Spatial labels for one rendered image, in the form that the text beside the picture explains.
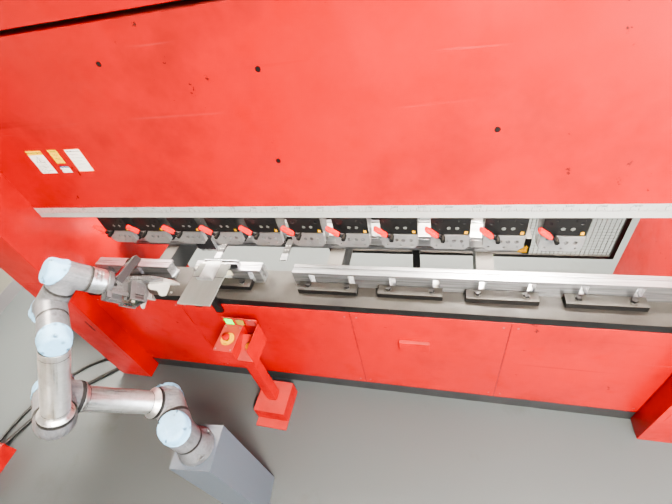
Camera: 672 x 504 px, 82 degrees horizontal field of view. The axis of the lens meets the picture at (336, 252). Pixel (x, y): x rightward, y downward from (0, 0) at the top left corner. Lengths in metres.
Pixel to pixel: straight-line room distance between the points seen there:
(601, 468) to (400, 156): 1.92
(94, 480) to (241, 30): 2.65
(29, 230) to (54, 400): 1.26
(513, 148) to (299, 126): 0.70
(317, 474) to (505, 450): 1.03
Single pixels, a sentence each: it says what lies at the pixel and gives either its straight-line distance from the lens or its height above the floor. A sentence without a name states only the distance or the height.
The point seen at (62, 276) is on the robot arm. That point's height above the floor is 1.71.
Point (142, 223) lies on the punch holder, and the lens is 2.09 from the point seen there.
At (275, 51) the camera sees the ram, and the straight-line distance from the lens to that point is 1.31.
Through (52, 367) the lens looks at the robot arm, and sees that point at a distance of 1.29.
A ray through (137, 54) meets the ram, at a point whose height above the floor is 2.03.
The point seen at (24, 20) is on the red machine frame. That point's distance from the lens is 1.72.
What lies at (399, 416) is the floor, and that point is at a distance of 2.53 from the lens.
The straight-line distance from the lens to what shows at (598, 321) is 1.92.
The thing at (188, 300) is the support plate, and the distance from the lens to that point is 2.02.
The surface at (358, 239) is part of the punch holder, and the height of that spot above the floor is 1.22.
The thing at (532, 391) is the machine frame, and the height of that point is 0.21.
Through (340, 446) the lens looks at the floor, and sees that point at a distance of 2.51.
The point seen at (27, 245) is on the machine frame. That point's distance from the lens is 2.47.
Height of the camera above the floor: 2.35
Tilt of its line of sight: 44 degrees down
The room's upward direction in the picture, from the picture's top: 14 degrees counter-clockwise
